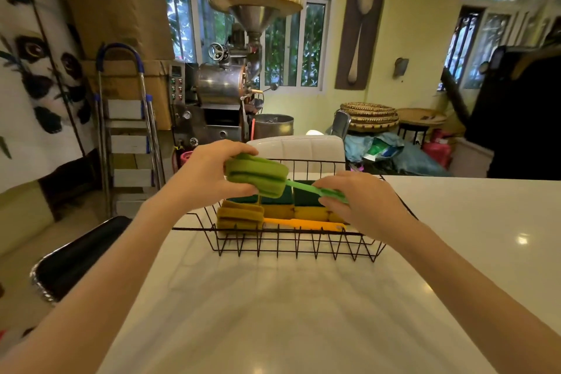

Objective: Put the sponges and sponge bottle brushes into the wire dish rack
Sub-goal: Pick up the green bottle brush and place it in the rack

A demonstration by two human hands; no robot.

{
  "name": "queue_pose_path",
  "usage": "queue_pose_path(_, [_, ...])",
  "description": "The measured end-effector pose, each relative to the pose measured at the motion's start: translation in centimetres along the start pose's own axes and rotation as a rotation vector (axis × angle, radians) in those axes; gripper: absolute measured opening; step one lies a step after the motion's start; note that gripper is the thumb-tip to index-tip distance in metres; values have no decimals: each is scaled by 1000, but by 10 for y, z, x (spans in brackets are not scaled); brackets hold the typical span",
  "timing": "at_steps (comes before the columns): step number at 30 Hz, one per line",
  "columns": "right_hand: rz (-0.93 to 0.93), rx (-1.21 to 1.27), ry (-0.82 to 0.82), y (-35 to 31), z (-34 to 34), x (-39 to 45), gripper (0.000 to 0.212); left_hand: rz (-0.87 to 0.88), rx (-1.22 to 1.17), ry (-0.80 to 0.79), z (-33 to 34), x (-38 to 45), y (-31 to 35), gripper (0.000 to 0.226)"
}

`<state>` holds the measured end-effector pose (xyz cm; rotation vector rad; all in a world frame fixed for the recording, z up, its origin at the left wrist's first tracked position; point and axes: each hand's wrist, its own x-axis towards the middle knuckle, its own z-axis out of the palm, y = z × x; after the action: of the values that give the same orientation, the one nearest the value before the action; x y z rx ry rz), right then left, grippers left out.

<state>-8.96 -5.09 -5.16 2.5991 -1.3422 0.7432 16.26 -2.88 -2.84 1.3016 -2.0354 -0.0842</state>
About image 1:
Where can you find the person's right hand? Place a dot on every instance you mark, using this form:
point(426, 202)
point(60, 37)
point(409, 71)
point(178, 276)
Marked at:
point(372, 207)

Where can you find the metal step ladder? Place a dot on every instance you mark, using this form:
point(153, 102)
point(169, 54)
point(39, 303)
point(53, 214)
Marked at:
point(131, 143)

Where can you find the pile of blue bags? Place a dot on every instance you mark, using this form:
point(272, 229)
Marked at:
point(416, 161)

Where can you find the white chair back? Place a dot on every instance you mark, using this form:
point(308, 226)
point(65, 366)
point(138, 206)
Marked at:
point(302, 150)

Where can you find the panda painting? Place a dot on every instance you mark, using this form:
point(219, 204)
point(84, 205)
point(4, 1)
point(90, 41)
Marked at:
point(26, 132)

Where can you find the yellow and green sponge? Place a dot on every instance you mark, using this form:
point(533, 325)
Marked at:
point(309, 207)
point(280, 209)
point(335, 217)
point(245, 199)

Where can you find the black roaster machine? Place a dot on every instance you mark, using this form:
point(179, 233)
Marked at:
point(482, 115)

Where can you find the brown spoon wall picture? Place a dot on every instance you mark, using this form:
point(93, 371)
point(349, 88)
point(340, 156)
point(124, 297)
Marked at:
point(359, 36)

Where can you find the person's right forearm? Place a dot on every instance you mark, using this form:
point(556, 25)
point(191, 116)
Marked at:
point(473, 299)

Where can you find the white bin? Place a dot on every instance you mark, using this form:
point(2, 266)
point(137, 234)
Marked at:
point(469, 159)

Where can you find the brown cardboard box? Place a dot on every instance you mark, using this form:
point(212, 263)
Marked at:
point(114, 10)

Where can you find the stack of woven trays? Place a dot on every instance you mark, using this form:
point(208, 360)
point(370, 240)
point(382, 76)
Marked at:
point(370, 117)

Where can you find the black pipe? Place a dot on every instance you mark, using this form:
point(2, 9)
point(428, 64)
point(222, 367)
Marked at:
point(453, 95)

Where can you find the black stool seat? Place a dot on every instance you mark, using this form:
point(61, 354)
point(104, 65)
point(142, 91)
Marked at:
point(74, 259)

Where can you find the green plastic bag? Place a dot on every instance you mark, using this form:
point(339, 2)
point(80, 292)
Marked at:
point(380, 148)

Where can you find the person's left hand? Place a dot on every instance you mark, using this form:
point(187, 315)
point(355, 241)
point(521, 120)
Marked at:
point(201, 176)

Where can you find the steel coffee roaster machine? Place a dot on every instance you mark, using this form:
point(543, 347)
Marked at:
point(219, 84)

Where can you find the grey wall lamp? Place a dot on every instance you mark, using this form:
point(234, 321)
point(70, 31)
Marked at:
point(401, 67)

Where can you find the round steel drum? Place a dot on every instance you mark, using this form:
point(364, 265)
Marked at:
point(274, 126)

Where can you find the chrome chair back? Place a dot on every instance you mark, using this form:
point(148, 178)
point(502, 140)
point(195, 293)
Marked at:
point(341, 124)

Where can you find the person's left forearm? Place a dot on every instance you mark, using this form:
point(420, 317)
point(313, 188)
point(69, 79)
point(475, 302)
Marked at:
point(87, 299)

